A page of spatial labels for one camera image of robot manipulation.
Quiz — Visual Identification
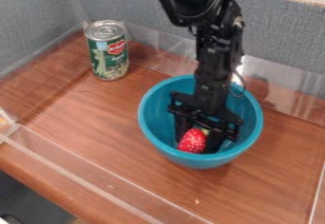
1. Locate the clear acrylic barrier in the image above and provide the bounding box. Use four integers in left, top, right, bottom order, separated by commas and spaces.
0, 108, 211, 224

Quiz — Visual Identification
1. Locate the black cable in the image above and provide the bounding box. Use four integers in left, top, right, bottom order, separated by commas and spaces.
226, 69, 247, 99

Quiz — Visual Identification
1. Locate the blue plastic bowl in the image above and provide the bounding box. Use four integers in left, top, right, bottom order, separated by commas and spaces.
137, 75, 263, 169

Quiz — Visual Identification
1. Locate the green vegetable can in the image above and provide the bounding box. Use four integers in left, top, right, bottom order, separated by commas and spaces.
84, 20, 129, 81

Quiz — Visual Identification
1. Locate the red toy strawberry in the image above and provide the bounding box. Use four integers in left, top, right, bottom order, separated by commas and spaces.
178, 128, 210, 154

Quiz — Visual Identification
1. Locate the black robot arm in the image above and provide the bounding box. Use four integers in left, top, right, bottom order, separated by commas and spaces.
159, 0, 244, 154

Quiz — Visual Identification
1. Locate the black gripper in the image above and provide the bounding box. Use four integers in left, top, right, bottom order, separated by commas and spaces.
167, 91, 243, 154

